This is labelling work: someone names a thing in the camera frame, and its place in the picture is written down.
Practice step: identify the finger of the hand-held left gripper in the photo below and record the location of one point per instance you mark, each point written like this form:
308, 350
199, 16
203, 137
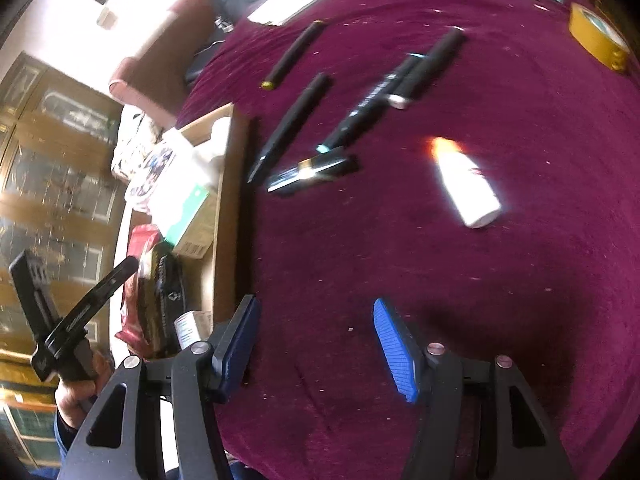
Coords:
95, 300

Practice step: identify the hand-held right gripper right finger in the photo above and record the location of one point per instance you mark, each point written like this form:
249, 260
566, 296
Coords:
395, 347

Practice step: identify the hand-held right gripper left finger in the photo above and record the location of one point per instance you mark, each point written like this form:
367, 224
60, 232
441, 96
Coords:
240, 342

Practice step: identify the red foil packet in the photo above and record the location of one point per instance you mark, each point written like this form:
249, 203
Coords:
132, 285

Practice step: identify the small grey striped box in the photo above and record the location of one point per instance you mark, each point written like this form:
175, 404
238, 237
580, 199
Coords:
192, 327

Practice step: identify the cardboard box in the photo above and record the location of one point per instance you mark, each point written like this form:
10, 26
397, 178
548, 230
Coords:
227, 220

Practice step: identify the person's left forearm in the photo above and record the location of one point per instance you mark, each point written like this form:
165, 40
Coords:
65, 440

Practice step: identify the person's left hand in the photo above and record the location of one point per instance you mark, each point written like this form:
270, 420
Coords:
80, 397

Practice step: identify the maroon tablecloth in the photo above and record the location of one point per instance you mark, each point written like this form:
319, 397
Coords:
425, 270

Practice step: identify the wooden glass cabinet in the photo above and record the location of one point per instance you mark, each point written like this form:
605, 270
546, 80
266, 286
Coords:
55, 185

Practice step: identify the green and white carton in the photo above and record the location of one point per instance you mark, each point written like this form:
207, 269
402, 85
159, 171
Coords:
192, 220

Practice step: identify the patterned cushion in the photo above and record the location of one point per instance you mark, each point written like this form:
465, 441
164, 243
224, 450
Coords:
132, 135

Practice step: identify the white glue bottle orange cap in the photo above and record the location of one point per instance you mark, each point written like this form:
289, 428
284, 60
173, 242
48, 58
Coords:
467, 185

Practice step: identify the black and silver tube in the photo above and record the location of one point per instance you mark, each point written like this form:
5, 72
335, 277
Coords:
320, 167

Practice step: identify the white paper packet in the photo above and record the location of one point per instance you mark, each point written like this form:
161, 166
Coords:
221, 137

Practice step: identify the long black pen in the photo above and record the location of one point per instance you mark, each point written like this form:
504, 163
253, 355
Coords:
292, 125

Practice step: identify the black marker teal band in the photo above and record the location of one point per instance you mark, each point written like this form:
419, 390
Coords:
370, 102

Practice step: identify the brown armchair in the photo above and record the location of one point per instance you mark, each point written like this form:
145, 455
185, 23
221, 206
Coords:
170, 50

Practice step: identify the black pen yellow end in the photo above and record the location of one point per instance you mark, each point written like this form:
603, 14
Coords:
295, 55

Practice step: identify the black marker silver end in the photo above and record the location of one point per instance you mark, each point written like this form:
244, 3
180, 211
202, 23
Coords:
435, 57

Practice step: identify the yellow tape roll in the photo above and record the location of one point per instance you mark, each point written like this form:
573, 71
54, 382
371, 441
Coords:
595, 35

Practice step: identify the small wall frame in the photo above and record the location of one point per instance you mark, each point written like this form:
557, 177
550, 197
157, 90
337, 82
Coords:
106, 16

